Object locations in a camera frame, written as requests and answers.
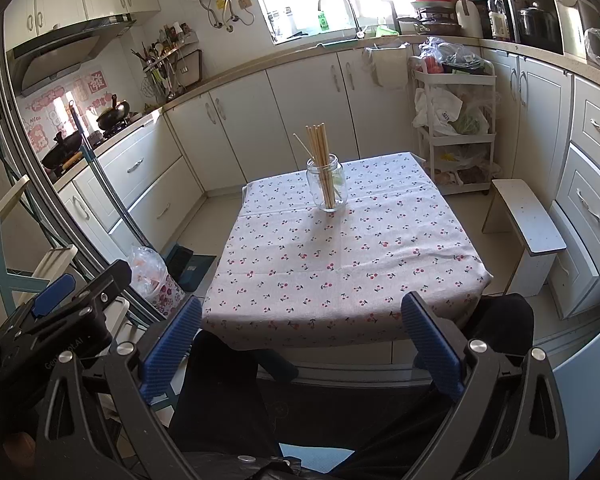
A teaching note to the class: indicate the cherry print tablecloth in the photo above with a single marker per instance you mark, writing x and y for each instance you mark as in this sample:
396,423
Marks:
330,260

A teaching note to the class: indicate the stack of pans and bowls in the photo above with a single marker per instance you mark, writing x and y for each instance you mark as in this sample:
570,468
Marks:
432,10

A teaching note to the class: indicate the person's left leg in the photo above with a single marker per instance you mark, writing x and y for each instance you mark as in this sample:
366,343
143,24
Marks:
215,385

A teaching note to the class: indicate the clear glass jar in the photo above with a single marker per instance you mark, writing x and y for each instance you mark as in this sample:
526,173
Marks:
341,190

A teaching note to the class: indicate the steel range hood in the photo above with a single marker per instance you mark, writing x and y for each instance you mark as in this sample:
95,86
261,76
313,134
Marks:
60,50

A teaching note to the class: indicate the white wooden stool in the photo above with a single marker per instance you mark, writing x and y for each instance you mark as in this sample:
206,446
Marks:
535,230

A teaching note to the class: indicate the black cooking pot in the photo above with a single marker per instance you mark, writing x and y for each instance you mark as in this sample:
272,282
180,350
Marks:
535,25

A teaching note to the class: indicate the white lower kitchen cabinets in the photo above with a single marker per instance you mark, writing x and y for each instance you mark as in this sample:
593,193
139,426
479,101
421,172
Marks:
300,110

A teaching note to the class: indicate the bundle of wooden chopsticks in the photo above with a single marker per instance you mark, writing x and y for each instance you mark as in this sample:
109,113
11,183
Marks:
320,160

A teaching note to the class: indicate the white hanging bag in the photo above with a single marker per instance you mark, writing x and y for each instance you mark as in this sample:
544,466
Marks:
387,67

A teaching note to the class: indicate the clear plastic bag of goods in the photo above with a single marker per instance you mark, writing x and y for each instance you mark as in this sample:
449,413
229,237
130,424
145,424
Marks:
450,55

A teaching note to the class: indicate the teal wooden folding chair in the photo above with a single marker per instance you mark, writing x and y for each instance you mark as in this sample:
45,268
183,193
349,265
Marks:
0,260

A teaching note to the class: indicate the white kitchen appliance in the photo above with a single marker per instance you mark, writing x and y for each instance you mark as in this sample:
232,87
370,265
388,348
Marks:
572,25

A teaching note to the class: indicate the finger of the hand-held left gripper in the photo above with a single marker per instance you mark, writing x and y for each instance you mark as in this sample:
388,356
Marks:
107,285
55,294

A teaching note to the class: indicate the crumpled clear plastic bag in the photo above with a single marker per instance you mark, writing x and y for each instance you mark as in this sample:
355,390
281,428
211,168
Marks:
597,47

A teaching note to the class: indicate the white plastic jug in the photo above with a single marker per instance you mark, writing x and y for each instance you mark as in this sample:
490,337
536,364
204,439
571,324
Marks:
467,20

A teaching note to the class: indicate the black wok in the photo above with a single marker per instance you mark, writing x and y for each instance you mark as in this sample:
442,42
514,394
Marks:
112,115
60,152

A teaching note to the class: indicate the light blue seat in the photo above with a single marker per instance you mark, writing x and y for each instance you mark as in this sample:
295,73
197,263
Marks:
315,457

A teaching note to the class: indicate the beige kitchen countertop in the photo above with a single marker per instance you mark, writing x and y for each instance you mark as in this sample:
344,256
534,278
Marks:
147,117

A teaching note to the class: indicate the green dish soap bottle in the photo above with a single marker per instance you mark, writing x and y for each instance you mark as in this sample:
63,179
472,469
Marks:
323,21

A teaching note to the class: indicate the floral print bag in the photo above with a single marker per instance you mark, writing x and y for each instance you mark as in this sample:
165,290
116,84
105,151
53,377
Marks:
167,295

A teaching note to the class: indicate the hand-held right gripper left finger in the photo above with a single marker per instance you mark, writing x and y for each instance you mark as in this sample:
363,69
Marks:
172,345

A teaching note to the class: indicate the wall utensil rack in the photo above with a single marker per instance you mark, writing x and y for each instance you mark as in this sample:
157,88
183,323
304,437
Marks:
167,60

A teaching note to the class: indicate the white plastic bag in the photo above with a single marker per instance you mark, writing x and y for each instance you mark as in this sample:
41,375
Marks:
437,112

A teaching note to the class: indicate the green cloth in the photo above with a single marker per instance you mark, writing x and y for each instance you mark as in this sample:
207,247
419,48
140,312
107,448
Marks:
386,31

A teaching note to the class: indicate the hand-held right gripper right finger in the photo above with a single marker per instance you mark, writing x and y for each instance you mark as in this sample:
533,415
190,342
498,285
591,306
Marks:
432,347

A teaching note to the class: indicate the white trolley cart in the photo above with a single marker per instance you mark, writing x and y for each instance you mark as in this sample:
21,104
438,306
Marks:
485,160

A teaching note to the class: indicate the pink wall stickers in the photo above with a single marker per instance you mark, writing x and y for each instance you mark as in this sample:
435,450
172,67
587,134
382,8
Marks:
45,125

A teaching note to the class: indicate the chrome kitchen faucet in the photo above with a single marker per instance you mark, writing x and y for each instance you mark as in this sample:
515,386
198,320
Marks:
350,5

